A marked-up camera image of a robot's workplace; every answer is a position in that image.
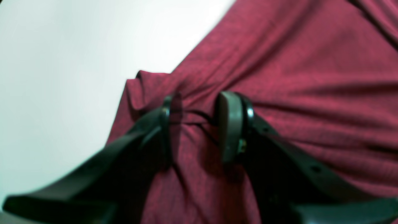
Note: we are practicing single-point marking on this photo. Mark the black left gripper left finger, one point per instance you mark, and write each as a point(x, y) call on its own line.
point(111, 187)

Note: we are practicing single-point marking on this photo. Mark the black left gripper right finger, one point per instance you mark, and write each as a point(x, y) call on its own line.
point(290, 186)

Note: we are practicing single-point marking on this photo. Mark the maroon t-shirt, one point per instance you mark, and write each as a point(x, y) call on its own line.
point(323, 73)

